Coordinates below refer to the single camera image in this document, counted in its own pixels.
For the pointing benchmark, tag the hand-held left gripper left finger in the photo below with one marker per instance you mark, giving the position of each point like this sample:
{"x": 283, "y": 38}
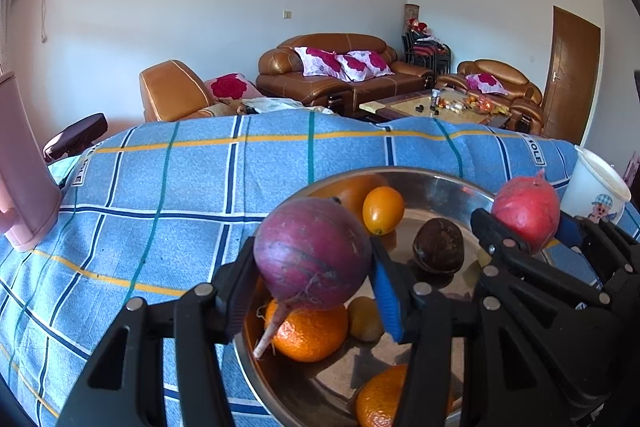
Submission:
{"x": 235, "y": 287}

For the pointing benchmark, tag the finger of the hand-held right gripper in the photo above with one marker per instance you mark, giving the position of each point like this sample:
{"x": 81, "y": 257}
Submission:
{"x": 610, "y": 252}
{"x": 500, "y": 252}

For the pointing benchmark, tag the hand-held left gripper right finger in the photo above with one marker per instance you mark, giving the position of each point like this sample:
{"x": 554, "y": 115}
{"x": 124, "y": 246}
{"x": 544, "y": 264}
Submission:
{"x": 387, "y": 302}

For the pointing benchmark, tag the red round radish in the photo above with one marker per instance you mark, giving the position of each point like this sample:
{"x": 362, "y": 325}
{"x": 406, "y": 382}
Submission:
{"x": 525, "y": 212}

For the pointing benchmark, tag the dark brown round fruit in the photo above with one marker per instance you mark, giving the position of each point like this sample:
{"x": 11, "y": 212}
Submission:
{"x": 439, "y": 246}

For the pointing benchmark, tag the bumpy orange tangerine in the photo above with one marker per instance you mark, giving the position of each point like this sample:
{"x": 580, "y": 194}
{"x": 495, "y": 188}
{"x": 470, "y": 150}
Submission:
{"x": 380, "y": 399}
{"x": 315, "y": 334}

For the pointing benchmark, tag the purple round radish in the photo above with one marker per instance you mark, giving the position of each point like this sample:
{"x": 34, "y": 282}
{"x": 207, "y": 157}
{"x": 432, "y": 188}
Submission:
{"x": 312, "y": 252}

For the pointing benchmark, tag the smooth orange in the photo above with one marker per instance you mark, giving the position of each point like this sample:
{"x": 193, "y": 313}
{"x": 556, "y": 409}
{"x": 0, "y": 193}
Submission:
{"x": 383, "y": 209}

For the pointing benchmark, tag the stainless steel bowl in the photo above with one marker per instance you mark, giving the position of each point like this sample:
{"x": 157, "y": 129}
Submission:
{"x": 330, "y": 387}

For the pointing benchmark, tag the white cartoon cup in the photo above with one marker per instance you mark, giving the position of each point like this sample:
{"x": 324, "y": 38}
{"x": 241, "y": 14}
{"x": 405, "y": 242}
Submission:
{"x": 590, "y": 187}

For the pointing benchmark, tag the blue plaid blanket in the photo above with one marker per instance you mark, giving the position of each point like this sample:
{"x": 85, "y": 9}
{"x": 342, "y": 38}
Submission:
{"x": 175, "y": 217}

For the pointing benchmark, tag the brown leather small sofa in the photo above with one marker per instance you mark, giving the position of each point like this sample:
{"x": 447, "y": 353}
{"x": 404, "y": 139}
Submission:
{"x": 525, "y": 102}

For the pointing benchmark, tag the small white red flower pillow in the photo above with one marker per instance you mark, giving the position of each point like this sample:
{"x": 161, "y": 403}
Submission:
{"x": 486, "y": 83}

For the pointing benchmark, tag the wooden coffee table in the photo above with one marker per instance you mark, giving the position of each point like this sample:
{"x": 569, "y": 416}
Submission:
{"x": 400, "y": 107}

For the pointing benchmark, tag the brown wooden door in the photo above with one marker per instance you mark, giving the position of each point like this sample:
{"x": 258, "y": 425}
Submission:
{"x": 570, "y": 77}

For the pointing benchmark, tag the white cloth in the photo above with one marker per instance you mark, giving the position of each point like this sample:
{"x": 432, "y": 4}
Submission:
{"x": 272, "y": 103}

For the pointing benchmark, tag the brown leather armchair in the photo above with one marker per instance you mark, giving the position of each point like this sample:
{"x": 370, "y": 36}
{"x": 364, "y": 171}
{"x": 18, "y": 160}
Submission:
{"x": 172, "y": 92}

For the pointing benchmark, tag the stacked dark chairs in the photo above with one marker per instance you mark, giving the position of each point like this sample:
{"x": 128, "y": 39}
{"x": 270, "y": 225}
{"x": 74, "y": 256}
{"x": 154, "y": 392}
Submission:
{"x": 425, "y": 52}

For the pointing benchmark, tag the brown leather long sofa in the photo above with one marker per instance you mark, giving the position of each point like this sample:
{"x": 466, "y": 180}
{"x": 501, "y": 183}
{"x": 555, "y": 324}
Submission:
{"x": 280, "y": 77}

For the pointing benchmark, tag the dark padded stool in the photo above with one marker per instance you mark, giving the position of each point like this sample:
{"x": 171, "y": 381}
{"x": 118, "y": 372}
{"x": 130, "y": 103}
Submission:
{"x": 75, "y": 137}

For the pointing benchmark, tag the white pillow with red flowers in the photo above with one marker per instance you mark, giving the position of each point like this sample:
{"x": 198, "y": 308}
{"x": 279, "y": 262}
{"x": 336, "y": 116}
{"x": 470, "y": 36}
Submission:
{"x": 320, "y": 62}
{"x": 365, "y": 64}

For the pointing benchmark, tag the pink electric kettle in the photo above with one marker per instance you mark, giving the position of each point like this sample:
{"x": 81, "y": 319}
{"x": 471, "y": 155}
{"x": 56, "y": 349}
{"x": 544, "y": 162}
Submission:
{"x": 22, "y": 157}

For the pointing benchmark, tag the tall patterned vase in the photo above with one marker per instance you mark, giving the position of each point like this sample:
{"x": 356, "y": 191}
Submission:
{"x": 411, "y": 14}

